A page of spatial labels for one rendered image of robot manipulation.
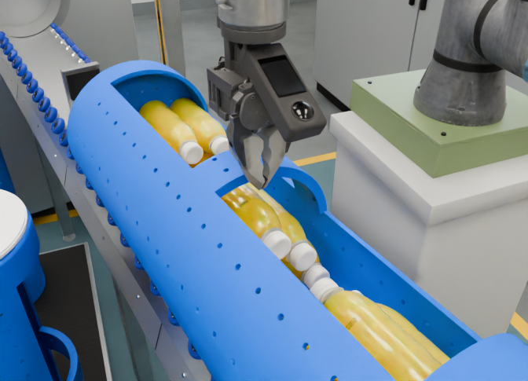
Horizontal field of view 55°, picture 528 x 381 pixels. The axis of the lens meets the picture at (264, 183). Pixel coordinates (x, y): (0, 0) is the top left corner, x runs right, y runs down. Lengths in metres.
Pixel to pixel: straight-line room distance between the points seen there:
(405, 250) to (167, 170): 0.43
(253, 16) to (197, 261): 0.29
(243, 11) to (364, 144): 0.45
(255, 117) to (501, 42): 0.37
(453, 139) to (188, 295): 0.47
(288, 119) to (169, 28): 1.20
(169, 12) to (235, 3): 1.14
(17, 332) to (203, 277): 0.51
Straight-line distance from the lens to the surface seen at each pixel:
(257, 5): 0.53
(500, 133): 0.90
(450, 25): 0.87
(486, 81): 0.89
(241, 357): 0.57
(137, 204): 0.76
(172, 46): 1.71
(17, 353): 1.08
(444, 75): 0.89
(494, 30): 0.80
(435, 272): 0.93
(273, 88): 0.53
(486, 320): 1.17
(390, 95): 0.96
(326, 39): 3.59
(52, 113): 1.51
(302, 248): 0.74
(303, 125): 0.52
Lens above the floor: 1.61
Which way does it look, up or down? 35 degrees down
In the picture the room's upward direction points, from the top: straight up
